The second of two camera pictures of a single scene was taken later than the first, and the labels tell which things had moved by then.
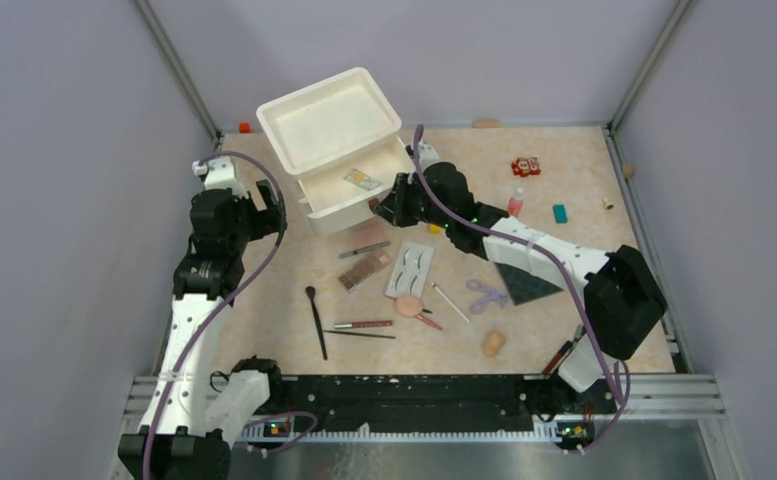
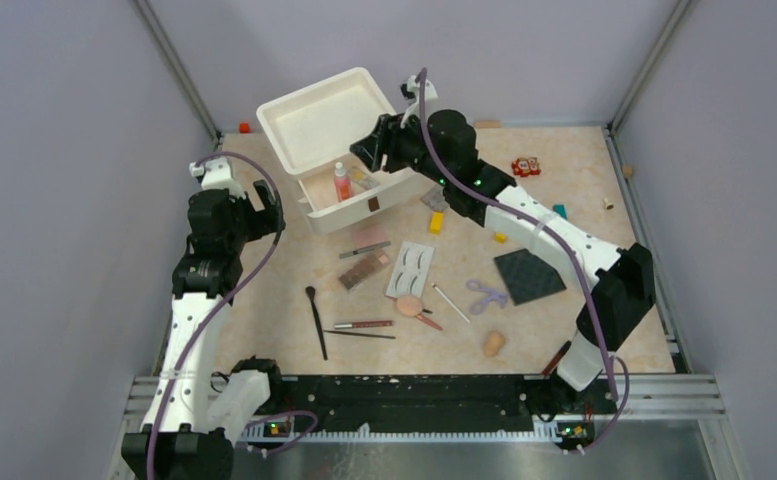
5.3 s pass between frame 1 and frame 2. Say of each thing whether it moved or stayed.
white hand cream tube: stayed
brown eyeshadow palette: stayed
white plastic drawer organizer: stayed
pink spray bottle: moved
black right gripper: moved
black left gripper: stayed
